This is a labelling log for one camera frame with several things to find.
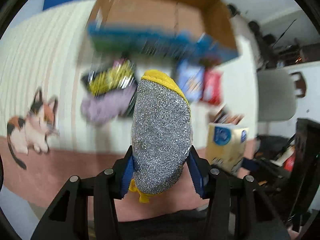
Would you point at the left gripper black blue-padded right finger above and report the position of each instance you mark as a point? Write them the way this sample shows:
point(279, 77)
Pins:
point(255, 216)

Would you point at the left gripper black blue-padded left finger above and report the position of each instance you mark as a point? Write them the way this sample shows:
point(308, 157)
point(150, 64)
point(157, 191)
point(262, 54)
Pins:
point(67, 215)

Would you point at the silver yellow scouring sponge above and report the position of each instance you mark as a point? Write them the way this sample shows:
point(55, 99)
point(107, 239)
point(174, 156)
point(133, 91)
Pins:
point(161, 135)

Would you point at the black yellow shoe wipes pack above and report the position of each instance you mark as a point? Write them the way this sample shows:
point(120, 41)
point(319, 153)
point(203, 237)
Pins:
point(120, 76)

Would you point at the yellow tissue box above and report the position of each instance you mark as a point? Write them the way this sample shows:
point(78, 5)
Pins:
point(226, 145)

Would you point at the striped cat table mat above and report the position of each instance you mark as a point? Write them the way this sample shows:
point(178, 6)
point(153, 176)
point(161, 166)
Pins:
point(51, 50)

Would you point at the purple cloth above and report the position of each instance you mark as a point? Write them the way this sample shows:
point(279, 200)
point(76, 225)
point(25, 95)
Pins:
point(101, 110)

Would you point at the red tissue pack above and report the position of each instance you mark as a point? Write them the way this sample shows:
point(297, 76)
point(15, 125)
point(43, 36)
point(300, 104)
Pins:
point(212, 91)

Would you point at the blue tissue pack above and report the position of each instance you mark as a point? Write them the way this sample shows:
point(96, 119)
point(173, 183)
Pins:
point(189, 78)

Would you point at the open cardboard box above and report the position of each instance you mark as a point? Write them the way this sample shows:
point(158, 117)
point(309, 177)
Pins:
point(198, 30)

